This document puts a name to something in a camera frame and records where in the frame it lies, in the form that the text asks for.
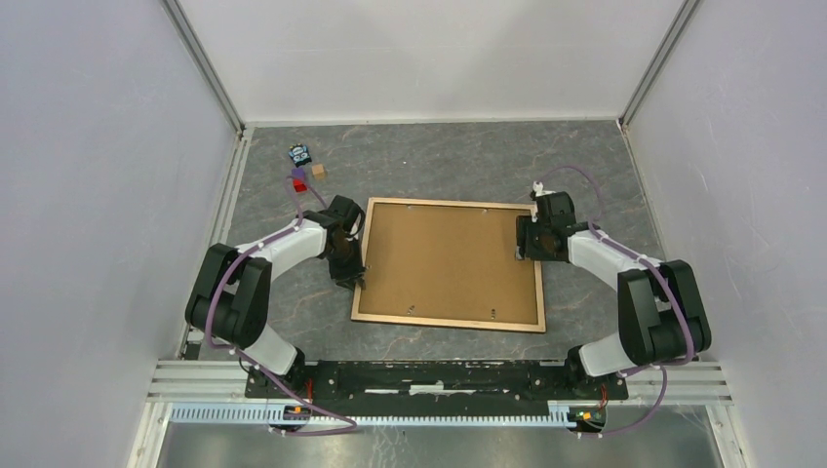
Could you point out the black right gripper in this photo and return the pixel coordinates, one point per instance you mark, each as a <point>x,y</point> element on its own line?
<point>529,251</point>

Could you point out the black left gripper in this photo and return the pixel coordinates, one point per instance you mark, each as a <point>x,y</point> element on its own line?
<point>345,276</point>

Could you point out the wooden picture frame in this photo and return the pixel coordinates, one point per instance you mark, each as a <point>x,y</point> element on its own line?
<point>452,323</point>

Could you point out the brown backing board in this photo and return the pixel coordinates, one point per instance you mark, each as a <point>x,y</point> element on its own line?
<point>449,261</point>

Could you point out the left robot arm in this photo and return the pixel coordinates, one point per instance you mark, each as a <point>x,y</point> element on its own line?
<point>230,297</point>

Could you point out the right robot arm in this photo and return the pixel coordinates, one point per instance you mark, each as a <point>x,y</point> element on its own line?
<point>661,318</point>

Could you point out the purple and red block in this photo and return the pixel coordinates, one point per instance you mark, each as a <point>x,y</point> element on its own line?
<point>299,179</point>

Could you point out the small wooden cube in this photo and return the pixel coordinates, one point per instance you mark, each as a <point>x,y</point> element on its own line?
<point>319,171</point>

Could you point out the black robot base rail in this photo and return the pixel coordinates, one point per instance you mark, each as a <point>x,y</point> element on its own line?
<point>450,388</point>

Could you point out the white toothed cable duct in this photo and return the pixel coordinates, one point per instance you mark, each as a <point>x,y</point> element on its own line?
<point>295,416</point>

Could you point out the right aluminium corner post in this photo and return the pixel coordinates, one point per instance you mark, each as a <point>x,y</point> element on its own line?
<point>663,52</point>

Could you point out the aluminium corner post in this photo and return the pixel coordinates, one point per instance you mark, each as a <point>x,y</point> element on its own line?
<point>186,32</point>
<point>663,52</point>

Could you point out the left aluminium corner post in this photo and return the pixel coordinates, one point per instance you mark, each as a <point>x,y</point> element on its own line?
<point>186,32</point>

